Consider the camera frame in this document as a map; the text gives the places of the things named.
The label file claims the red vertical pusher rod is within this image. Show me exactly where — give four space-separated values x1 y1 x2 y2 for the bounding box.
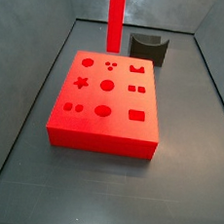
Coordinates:
106 0 126 53

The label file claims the dark grey arch object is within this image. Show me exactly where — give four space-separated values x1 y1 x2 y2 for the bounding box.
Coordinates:
129 33 169 67

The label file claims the red shape sorter block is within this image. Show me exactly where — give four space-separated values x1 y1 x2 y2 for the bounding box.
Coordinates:
46 51 159 160

